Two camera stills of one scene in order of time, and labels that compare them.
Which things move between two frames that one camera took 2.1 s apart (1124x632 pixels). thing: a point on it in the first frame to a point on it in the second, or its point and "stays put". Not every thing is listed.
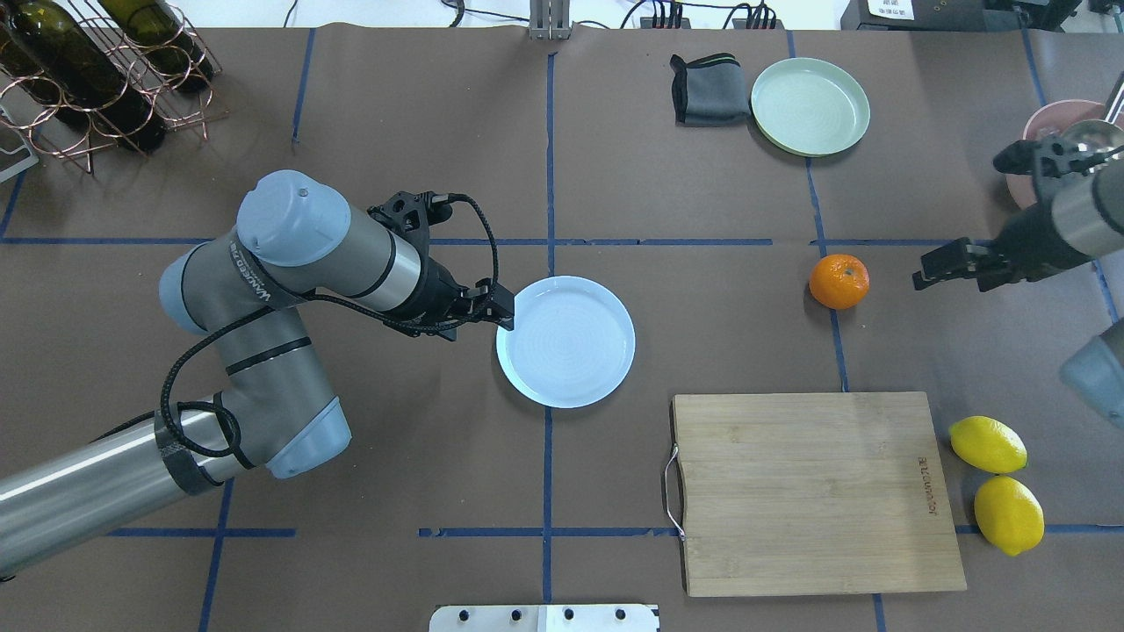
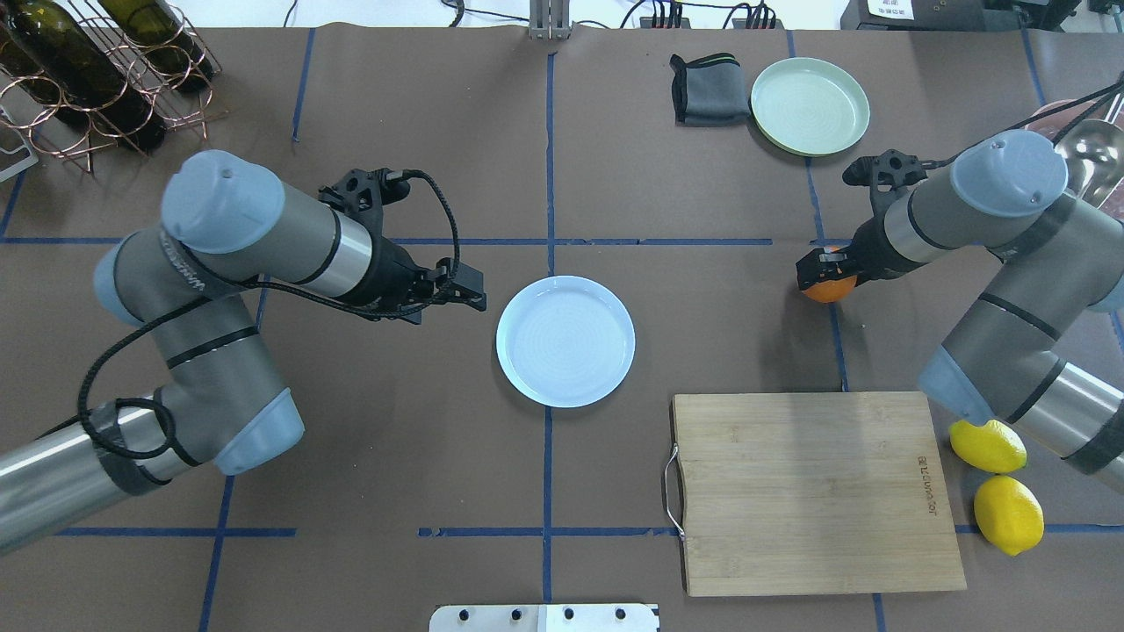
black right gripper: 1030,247 to 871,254
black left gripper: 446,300 to 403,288
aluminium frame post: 550,19 stays put
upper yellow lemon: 988,444 stays put
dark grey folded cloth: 709,91 stays put
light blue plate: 572,342 stays put
